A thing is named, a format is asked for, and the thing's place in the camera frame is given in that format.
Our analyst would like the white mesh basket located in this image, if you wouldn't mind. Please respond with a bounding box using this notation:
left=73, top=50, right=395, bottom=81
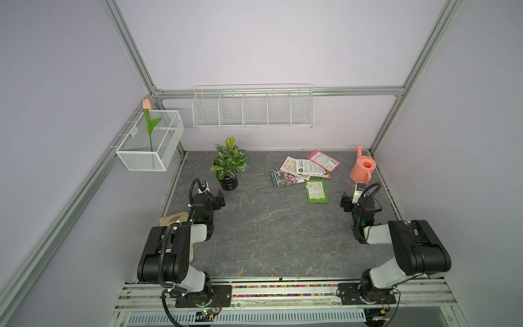
left=116, top=110, right=184, bottom=172

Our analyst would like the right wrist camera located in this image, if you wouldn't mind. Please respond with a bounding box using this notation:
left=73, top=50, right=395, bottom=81
left=352, top=183, right=366, bottom=204

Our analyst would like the white seed packet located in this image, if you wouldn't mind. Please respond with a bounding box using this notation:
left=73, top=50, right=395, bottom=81
left=280, top=156, right=310, bottom=181

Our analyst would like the beige work glove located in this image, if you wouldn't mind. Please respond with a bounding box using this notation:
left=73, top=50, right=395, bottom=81
left=159, top=212, right=194, bottom=263

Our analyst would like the aluminium front rail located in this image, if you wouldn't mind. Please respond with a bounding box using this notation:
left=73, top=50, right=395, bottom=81
left=109, top=277, right=469, bottom=326

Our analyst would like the artificial pink tulip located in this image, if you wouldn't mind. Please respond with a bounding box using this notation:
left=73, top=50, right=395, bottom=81
left=142, top=99, right=162, bottom=151

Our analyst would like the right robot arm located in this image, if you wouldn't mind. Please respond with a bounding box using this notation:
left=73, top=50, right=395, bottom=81
left=340, top=183, right=452, bottom=302

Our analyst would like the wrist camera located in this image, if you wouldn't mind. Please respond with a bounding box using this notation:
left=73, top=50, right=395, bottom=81
left=198, top=181, right=212, bottom=196
left=352, top=183, right=366, bottom=204

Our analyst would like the white wire wall shelf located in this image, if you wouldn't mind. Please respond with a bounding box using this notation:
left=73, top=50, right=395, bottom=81
left=192, top=84, right=315, bottom=129

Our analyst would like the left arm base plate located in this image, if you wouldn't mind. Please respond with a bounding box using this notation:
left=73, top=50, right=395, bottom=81
left=175, top=285, right=232, bottom=309

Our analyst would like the potted green plant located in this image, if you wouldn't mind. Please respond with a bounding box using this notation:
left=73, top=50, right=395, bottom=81
left=211, top=137, right=247, bottom=192

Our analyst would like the pink bordered seed packet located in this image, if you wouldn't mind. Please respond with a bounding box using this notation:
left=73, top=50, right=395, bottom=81
left=306, top=150, right=340, bottom=172

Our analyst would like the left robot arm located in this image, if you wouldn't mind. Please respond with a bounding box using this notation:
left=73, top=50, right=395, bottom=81
left=137, top=178, right=226, bottom=298

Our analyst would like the purple flowers seed packet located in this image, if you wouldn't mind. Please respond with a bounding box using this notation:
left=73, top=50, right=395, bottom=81
left=270, top=170, right=305, bottom=188

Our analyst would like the pink watering can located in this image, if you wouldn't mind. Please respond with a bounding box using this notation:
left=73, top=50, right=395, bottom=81
left=350, top=147, right=377, bottom=185

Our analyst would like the green seed packet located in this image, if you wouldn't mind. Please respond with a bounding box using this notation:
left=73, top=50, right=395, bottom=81
left=305, top=179, right=329, bottom=203

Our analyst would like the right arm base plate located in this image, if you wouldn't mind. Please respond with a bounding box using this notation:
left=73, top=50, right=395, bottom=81
left=335, top=282, right=396, bottom=305

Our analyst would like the orange seed packet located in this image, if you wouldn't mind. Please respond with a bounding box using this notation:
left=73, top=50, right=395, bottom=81
left=305, top=171, right=331, bottom=179

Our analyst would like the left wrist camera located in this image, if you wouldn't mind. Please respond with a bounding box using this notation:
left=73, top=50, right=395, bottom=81
left=198, top=181, right=212, bottom=196

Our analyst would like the marigold seed packet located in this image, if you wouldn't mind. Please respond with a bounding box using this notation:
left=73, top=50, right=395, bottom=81
left=296, top=159, right=327, bottom=176

